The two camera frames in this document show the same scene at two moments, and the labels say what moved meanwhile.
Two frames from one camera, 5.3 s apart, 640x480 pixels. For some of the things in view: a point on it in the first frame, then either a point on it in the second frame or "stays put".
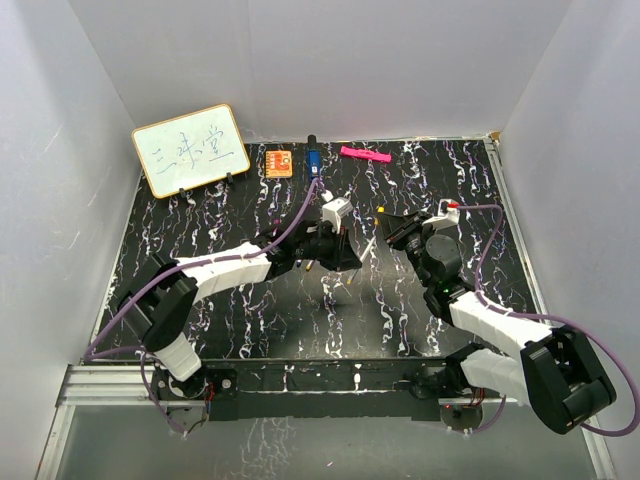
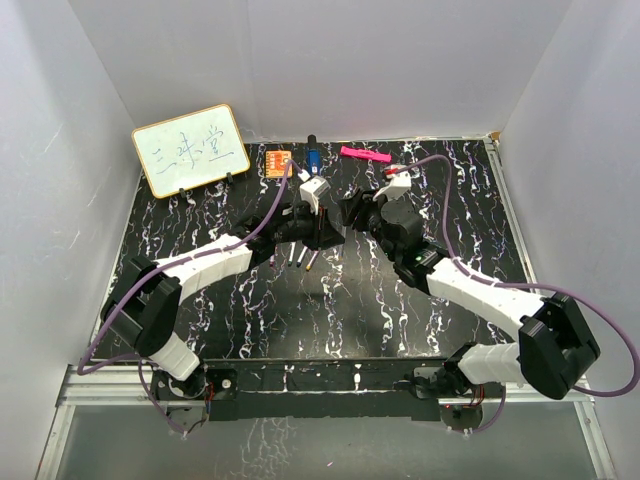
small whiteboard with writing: [191, 151] stays put
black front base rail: [322, 390] stays put
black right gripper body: [414, 244] → [366, 217]
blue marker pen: [314, 157] stays put
